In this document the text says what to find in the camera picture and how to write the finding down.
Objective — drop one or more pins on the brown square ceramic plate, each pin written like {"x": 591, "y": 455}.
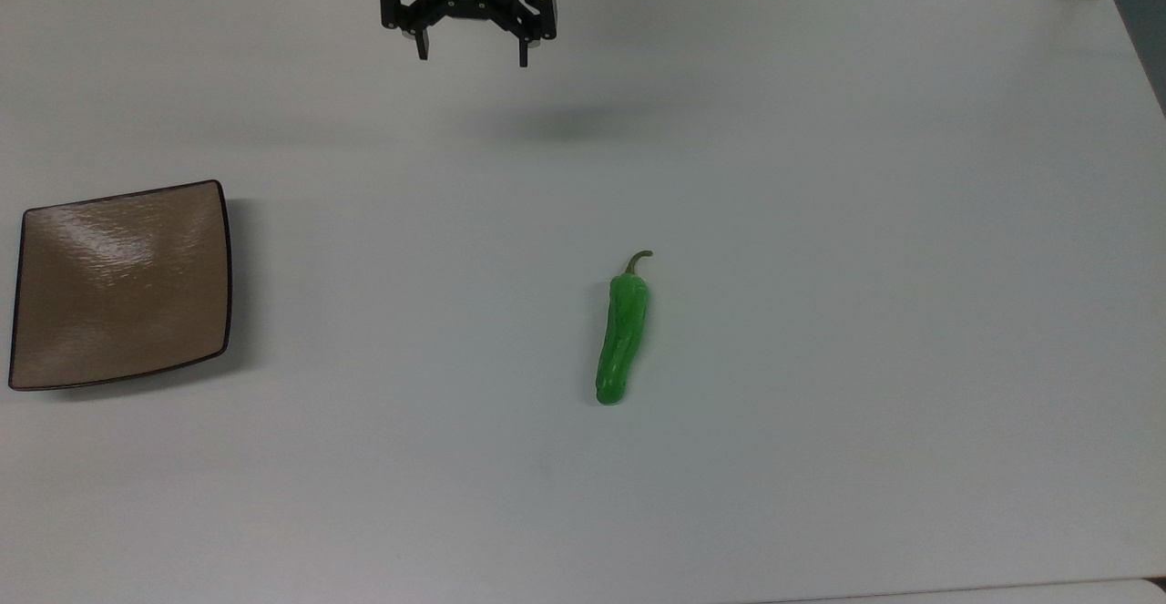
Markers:
{"x": 123, "y": 285}

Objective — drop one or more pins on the green chili pepper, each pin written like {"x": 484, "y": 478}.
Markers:
{"x": 622, "y": 340}

